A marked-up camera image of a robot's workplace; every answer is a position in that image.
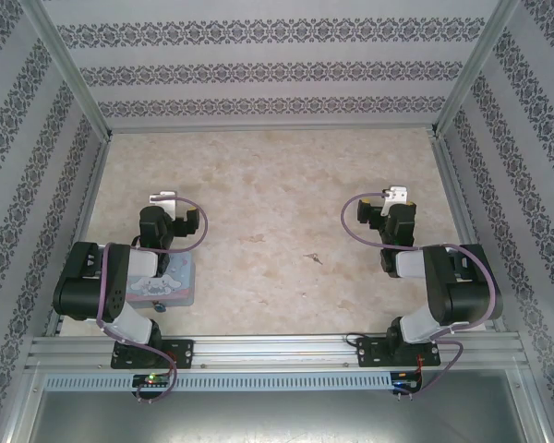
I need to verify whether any pastel cartoon dog box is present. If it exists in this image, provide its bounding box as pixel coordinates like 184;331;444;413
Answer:
125;251;198;309

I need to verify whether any left controller board with lights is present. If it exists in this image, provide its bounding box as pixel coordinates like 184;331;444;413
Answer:
132;373;175;391

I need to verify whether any controller board with lights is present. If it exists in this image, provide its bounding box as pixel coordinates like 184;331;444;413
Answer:
132;373;175;391
392;370;424;391

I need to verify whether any right controller board with lights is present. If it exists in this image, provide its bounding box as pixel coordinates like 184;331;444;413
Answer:
392;370;424;391

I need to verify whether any grey metal panel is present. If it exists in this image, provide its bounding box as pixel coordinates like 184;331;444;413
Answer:
8;368;549;443

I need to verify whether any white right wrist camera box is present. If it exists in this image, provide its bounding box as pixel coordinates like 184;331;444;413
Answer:
380;186;408;217

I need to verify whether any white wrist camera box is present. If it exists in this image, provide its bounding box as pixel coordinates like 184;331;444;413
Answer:
148;190;178;217
380;186;408;217

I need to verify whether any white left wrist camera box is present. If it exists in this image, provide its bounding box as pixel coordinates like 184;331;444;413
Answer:
148;190;178;217

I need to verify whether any aluminium side rail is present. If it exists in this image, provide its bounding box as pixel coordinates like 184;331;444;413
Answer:
431;136;507;331
43;137;113;337

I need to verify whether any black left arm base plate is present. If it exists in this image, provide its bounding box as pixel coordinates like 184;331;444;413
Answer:
111;339;196;370

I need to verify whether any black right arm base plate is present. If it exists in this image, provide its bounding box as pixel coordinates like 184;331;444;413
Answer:
355;335;442;368

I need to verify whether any aluminium mounting rail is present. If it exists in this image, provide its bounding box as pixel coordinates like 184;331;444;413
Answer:
25;334;530;371

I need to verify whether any aluminium frame post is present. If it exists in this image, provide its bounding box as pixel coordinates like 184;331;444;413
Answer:
429;0;521;138
19;0;114;140

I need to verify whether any grey slotted cable duct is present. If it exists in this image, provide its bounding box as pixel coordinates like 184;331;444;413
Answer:
42;372;394;391

